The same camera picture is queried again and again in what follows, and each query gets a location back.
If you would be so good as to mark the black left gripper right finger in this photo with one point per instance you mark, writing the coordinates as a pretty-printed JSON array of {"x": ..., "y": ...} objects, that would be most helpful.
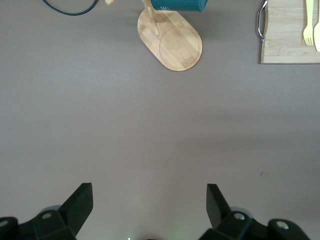
[{"x": 220, "y": 212}]

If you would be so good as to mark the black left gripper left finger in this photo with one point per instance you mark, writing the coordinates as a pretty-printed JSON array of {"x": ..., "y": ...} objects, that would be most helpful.
[{"x": 70, "y": 212}]

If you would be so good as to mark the dark teal ribbed cup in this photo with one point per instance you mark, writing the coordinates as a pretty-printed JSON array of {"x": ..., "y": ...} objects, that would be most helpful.
[{"x": 180, "y": 5}]

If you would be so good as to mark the brown table cover mat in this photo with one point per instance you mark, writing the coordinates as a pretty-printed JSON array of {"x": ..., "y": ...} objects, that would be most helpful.
[{"x": 150, "y": 125}]

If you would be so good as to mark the wooden mug tree stand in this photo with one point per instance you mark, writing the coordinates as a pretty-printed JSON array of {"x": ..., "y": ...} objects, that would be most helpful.
[{"x": 175, "y": 45}]

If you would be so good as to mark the yellow plastic knife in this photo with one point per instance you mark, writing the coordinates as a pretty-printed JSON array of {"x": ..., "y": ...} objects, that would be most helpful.
[{"x": 317, "y": 37}]

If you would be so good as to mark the yellow plastic fork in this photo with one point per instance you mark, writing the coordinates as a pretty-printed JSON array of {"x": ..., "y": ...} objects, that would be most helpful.
[{"x": 309, "y": 15}]

